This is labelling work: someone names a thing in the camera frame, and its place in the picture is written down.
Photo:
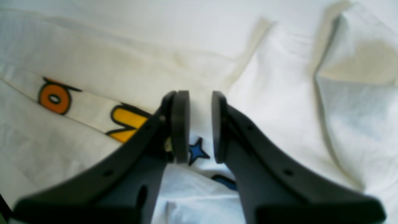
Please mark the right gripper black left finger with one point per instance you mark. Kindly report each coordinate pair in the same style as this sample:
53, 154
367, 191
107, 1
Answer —
123, 188

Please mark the white printed T-shirt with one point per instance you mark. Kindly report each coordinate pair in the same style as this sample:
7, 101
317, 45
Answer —
318, 77

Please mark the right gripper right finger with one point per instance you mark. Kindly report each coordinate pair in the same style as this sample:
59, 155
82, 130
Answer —
273, 187

